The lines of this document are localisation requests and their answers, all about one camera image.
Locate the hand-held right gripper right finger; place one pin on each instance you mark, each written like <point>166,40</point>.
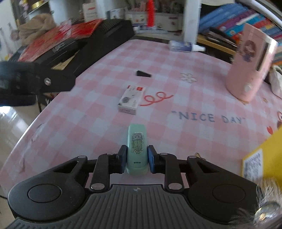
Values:
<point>152,159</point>

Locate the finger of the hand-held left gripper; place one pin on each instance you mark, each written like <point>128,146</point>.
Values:
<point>56,80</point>

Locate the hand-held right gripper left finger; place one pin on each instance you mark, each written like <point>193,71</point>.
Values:
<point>123,159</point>

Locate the mint green stapler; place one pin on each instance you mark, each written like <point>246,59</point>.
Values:
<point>136,152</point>

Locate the yellow cardboard box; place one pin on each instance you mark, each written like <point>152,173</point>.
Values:
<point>267,156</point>

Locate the long black box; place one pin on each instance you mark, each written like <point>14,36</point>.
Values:
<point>65,47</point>

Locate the pink checked tablecloth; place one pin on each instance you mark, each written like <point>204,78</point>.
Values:
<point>88,132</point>

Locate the beige towel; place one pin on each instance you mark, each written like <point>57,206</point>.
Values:
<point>36,26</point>

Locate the small white red box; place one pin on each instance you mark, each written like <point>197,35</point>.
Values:
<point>132,100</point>

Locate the red envelopes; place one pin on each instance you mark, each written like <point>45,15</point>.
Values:
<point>88,27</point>

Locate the black keyboard case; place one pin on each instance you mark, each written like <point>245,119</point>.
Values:
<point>105,39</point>

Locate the white straws box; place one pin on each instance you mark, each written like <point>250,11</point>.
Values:
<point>89,12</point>

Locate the gold ribbon roll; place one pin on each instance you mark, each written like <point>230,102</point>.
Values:
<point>38,4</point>

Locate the black wedge piece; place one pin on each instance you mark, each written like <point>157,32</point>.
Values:
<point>143,74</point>

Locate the small printed card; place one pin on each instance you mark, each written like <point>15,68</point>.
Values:
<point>116,13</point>

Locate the white tube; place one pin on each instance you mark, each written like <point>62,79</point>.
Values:
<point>149,28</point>

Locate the red tassel ornament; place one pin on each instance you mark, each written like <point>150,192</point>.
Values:
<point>151,13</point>

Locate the white spray bottle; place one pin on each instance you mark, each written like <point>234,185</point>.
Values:
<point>182,46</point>

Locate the white pen holder box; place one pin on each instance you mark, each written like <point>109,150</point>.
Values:
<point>165,21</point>

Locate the furry pompom with metal ball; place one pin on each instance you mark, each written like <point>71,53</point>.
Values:
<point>268,209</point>

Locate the pink cylindrical appliance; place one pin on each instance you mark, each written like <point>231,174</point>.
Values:
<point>249,66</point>

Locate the dark wallet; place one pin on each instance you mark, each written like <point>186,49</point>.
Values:
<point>220,37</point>

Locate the white shelf unit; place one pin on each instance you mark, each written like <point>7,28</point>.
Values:
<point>191,19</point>

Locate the white quilted pearl bag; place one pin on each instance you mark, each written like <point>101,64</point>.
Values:
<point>277,82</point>

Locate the row of colourful books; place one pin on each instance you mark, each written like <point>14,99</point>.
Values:
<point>231,19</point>

